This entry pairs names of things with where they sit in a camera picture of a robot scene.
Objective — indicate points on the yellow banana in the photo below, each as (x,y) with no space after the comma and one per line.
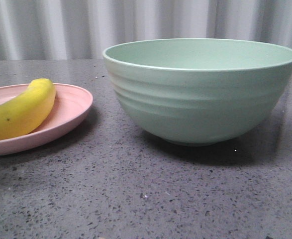
(27,111)

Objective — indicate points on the pink plate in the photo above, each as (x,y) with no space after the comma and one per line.
(71,107)

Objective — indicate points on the green ribbed bowl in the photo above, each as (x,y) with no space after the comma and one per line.
(194,91)

